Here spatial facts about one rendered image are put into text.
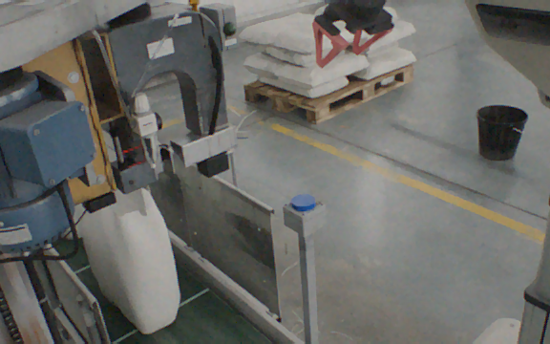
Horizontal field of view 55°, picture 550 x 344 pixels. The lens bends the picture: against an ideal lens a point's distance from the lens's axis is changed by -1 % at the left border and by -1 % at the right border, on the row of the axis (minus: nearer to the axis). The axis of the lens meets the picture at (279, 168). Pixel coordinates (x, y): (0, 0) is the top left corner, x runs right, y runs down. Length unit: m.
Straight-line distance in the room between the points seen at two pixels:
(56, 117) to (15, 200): 0.16
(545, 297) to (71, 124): 1.05
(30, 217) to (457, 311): 1.79
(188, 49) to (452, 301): 1.61
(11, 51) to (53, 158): 0.15
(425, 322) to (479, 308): 0.24
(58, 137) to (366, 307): 1.72
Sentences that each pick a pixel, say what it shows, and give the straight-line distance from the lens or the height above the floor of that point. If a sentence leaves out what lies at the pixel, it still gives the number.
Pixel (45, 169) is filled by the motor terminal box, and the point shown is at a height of 1.24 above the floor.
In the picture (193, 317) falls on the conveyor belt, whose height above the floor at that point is 0.38.
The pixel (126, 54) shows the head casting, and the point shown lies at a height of 1.29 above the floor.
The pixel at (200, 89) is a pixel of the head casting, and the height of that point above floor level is 1.17.
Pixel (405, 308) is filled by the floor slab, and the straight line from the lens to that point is 2.28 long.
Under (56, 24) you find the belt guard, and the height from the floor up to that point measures 1.40.
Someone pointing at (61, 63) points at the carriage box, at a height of 1.30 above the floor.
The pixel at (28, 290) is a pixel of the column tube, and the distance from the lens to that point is 1.22.
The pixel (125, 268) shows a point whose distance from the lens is 1.55.
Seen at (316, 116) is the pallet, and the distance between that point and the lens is 3.84.
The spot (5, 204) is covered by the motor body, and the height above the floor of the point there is 1.17.
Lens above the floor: 1.55
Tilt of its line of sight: 28 degrees down
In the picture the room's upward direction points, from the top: 5 degrees counter-clockwise
